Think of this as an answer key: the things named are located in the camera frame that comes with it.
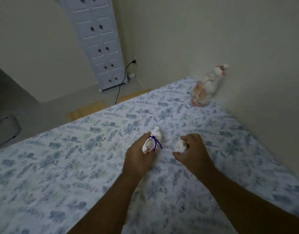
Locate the person's left hand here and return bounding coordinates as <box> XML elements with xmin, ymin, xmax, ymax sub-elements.
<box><xmin>122</xmin><ymin>132</ymin><xmax>159</xmax><ymax>178</ymax></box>

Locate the person's right hand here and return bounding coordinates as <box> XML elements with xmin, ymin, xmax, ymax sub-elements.
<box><xmin>172</xmin><ymin>133</ymin><xmax>216</xmax><ymax>179</ymax></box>

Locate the white toy with purple ribbon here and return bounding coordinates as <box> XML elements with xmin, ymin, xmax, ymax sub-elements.
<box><xmin>142</xmin><ymin>126</ymin><xmax>163</xmax><ymax>155</ymax></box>

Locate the small white toy figure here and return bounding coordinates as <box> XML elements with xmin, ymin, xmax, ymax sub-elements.
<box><xmin>174</xmin><ymin>139</ymin><xmax>189</xmax><ymax>154</ymax></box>

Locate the person's left forearm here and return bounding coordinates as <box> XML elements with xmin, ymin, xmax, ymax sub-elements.
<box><xmin>67</xmin><ymin>171</ymin><xmax>144</xmax><ymax>234</ymax></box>

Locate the person's right forearm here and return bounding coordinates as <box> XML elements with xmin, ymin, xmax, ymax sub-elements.
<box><xmin>194</xmin><ymin>166</ymin><xmax>299</xmax><ymax>234</ymax></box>

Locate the floral blue bed sheet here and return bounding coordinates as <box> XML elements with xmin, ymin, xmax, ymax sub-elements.
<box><xmin>0</xmin><ymin>76</ymin><xmax>299</xmax><ymax>234</ymax></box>

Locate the white and pink plush toy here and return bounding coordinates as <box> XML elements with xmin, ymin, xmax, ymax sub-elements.
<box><xmin>190</xmin><ymin>64</ymin><xmax>230</xmax><ymax>107</ymax></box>

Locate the white drawer cabinet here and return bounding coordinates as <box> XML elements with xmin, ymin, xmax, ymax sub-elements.
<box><xmin>58</xmin><ymin>0</ymin><xmax>128</xmax><ymax>92</ymax></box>

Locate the black power cable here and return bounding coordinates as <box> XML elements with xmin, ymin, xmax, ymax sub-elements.
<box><xmin>114</xmin><ymin>60</ymin><xmax>136</xmax><ymax>105</ymax></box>

